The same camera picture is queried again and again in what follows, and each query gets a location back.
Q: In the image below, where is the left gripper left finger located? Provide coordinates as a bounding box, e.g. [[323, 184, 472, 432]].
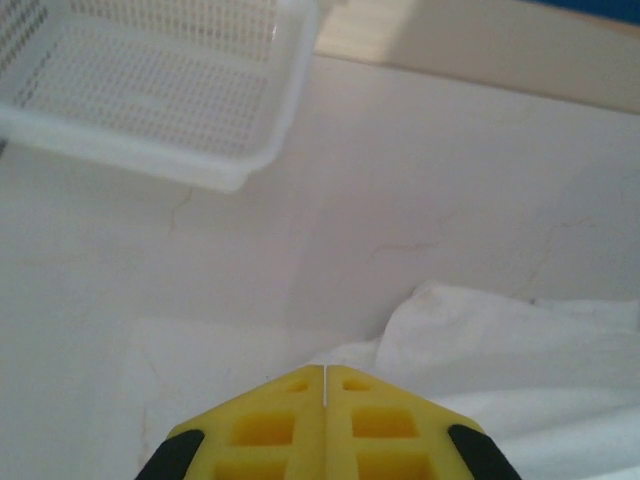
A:
[[134, 364, 326, 480]]

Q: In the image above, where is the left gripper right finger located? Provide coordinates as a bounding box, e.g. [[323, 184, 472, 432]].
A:
[[324, 364, 521, 480]]

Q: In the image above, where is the white t-shirt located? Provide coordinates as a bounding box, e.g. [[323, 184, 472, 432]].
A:
[[124, 282, 640, 480]]

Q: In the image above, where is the white plastic mesh basket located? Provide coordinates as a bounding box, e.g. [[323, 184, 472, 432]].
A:
[[0, 0, 321, 195]]

